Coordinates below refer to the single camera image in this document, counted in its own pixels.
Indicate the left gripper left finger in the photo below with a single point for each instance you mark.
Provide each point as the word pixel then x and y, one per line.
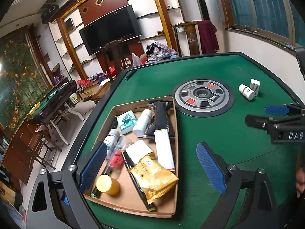
pixel 57 199

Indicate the small white carton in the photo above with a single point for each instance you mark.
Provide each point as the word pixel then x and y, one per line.
pixel 255 85

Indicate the grey red long box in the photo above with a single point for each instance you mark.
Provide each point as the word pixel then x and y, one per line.
pixel 164 150

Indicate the person right hand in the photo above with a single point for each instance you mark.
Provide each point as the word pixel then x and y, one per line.
pixel 300 179

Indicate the yellow snack packet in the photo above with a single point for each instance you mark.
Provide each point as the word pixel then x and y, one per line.
pixel 154 179

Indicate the patterned cloth pile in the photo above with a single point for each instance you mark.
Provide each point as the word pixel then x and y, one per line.
pixel 158 51

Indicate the round mahjong table control panel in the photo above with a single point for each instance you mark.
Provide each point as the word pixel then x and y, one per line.
pixel 203 97

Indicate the white square box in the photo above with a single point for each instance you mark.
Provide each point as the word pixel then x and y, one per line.
pixel 138 150

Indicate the wooden chair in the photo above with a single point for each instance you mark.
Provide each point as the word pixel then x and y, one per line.
pixel 191 36

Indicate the dark red cloth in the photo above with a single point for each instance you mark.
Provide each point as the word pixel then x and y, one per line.
pixel 208 39

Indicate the black television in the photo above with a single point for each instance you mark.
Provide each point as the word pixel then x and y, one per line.
pixel 119 24

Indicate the black pen tube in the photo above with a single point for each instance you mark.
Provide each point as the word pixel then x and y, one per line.
pixel 127 161

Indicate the yellow cylinder jar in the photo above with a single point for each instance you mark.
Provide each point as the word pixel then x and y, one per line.
pixel 106 184

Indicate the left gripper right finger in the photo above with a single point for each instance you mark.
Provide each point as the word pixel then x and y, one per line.
pixel 258 210

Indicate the black snack packet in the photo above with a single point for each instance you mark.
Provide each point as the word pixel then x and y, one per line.
pixel 161 119

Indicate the white plastic bottle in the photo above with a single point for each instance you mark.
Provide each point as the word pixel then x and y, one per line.
pixel 142 123

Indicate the clear bag red items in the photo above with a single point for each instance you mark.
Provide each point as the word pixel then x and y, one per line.
pixel 115 160

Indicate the standing air conditioner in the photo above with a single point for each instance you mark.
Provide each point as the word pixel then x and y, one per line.
pixel 209 10

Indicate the small white red bottle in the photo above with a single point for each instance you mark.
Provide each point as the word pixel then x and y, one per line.
pixel 247 92

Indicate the teal cartoon tissue pack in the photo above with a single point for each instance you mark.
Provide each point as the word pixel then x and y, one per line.
pixel 126 122

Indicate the white green label bottle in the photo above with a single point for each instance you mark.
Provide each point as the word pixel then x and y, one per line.
pixel 111 141

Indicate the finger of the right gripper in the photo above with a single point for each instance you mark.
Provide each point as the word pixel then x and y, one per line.
pixel 277 110

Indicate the green mahjong table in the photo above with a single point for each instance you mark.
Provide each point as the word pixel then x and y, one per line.
pixel 226 134
pixel 52 102

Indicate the cardboard tray box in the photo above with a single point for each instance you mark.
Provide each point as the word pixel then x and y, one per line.
pixel 127 199

